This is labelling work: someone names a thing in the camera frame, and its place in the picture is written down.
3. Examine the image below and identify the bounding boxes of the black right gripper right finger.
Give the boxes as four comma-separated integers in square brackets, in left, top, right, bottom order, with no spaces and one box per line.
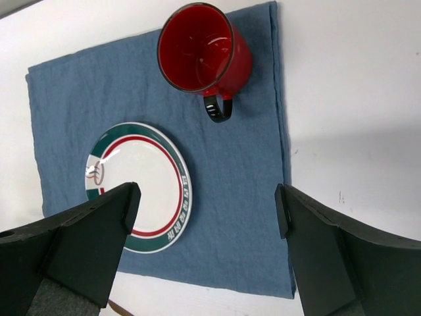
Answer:
[274,184,420,315]

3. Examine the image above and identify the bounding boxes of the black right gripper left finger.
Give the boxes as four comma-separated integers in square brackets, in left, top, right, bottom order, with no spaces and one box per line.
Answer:
[1,182,141,315]

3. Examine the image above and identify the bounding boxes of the blue cloth placemat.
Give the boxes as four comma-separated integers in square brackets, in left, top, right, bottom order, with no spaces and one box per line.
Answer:
[26,1,295,299]

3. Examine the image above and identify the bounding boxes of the white plate with green rim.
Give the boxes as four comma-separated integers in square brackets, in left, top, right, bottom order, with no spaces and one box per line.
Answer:
[85,122,193,254]

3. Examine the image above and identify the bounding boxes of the red mug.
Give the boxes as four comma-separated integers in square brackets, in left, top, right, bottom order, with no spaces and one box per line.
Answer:
[157,3,253,122]

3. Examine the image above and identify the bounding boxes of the copper knife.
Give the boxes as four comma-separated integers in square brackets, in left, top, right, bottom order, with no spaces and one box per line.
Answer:
[108,300,134,316]

